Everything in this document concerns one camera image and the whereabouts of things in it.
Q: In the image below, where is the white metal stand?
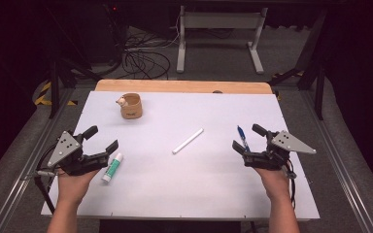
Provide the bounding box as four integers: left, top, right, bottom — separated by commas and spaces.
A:
176, 4, 269, 75

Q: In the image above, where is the left hand-held gripper black cable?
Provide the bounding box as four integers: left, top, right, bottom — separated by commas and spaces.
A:
18, 145, 61, 216

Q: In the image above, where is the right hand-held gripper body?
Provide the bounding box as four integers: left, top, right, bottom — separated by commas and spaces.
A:
242, 129, 318, 172

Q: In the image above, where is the green and white glue stick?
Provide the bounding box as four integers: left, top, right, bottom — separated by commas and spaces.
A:
101, 152, 124, 183

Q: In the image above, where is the aluminium rail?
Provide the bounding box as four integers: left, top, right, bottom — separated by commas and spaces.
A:
299, 90, 373, 233
0, 86, 76, 233

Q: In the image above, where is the white board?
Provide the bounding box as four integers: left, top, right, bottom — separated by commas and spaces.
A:
40, 90, 321, 221

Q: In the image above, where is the black metal stand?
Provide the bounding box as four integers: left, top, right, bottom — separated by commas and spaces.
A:
267, 9, 326, 121
47, 57, 103, 119

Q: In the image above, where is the person's left hand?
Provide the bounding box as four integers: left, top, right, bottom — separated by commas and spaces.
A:
56, 168, 101, 208

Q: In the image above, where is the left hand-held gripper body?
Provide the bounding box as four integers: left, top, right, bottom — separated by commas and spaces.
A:
47, 130, 111, 178

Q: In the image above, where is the hand-held gripper black cable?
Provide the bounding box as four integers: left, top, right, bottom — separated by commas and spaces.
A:
18, 145, 61, 216
283, 158, 298, 210

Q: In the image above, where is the yellow and black hazard tape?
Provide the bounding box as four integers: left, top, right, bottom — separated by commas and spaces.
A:
33, 81, 79, 107

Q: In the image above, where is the tangle of black floor cables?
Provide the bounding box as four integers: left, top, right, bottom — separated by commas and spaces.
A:
115, 30, 181, 81

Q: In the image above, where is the white pen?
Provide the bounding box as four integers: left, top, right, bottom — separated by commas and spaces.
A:
171, 127, 205, 155

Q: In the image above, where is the person's right hand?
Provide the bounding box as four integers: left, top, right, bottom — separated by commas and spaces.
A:
254, 166, 291, 203

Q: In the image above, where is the wooden pen holder with bear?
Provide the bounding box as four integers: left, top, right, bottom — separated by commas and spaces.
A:
115, 92, 144, 120

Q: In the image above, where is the blue ballpoint pen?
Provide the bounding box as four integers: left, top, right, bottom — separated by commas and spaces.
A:
236, 124, 251, 153

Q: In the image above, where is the right hand-held gripper black cable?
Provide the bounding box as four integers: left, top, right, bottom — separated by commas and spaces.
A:
283, 158, 298, 210

